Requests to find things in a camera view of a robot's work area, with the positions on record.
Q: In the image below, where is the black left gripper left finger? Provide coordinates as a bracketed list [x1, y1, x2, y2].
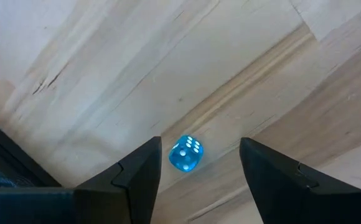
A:
[73, 136, 163, 224]

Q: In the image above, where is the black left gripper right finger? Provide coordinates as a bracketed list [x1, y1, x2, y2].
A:
[239, 137, 361, 224]

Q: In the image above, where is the small light blue translucent die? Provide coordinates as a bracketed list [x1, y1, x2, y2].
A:
[168, 134, 205, 173]

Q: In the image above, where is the black aluminium table frame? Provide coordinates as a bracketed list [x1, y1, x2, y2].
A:
[0, 111, 62, 189]

